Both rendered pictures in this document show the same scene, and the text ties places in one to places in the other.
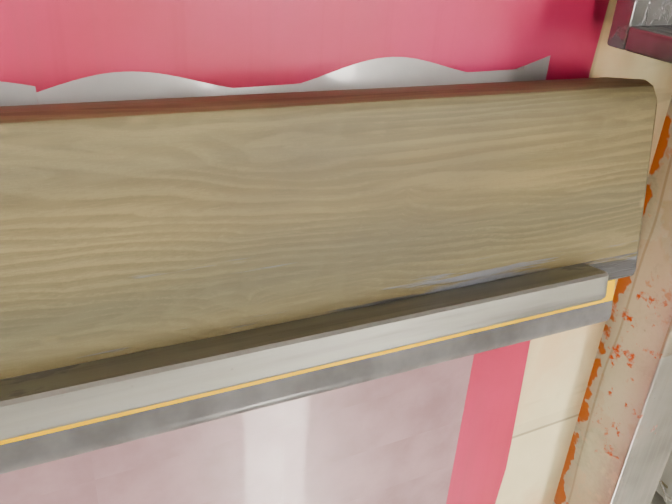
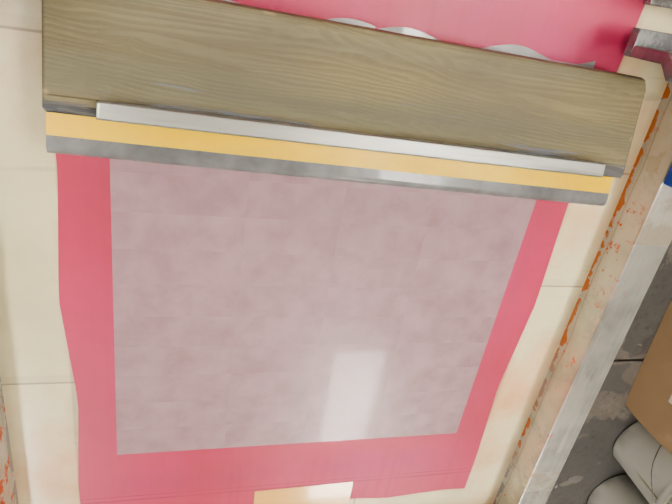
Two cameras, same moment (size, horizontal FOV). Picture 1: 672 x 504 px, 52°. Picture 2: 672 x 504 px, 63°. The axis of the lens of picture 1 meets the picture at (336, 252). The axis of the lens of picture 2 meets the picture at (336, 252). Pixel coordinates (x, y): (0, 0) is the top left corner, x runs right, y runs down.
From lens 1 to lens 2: 0.22 m
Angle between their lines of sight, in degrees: 9
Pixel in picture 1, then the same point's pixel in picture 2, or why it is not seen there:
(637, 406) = (617, 275)
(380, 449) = (469, 262)
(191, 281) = (421, 112)
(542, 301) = (569, 166)
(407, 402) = (489, 238)
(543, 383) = (564, 256)
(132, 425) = (380, 175)
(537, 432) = (556, 288)
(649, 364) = (627, 249)
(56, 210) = (382, 68)
